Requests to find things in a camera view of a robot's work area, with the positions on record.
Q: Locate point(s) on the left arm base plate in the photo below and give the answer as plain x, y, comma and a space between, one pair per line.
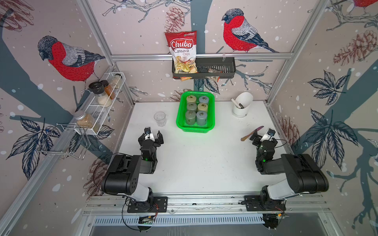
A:
155, 204

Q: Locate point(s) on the white wire spice rack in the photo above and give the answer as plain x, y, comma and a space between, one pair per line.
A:
81, 139

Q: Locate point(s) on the beige tea canister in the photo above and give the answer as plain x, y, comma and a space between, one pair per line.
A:
191, 99
202, 107

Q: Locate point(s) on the small snack packet in basket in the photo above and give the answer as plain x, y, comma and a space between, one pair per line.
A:
214, 78

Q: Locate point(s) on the clear plastic cup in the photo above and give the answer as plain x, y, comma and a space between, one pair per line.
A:
160, 118

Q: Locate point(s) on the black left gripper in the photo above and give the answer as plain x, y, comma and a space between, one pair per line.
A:
150, 141

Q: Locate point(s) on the black wall basket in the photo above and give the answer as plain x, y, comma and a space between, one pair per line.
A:
225, 65

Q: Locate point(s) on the red cassava chips bag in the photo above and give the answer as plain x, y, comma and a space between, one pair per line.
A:
182, 46

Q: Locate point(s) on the white utensil holder cup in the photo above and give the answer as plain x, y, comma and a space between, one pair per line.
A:
245, 99

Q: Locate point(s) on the black lid spice jar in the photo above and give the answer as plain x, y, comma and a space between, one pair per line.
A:
102, 99

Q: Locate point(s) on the green tea canister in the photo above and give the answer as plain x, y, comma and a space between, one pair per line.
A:
190, 117
192, 107

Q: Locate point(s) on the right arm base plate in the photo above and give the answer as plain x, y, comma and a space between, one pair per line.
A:
256, 203

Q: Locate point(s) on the purple wooden spatula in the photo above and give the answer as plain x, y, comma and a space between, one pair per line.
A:
249, 135

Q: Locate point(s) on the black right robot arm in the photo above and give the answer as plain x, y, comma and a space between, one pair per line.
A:
303, 176

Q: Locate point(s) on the silver lid spice jar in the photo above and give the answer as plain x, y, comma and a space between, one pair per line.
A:
83, 119

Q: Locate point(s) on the white spoon in holder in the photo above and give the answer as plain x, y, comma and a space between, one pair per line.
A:
238, 105

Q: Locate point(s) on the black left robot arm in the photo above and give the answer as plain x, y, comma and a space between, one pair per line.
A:
123, 173

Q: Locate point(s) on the grey-blue tea canister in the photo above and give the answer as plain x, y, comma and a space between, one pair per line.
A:
201, 118

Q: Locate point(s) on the green plastic basket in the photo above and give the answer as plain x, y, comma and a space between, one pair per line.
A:
196, 112

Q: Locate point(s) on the pale spice jar rear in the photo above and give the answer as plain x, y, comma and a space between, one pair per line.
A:
116, 81

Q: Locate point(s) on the orange spice bottle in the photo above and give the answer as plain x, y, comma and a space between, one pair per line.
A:
108, 89

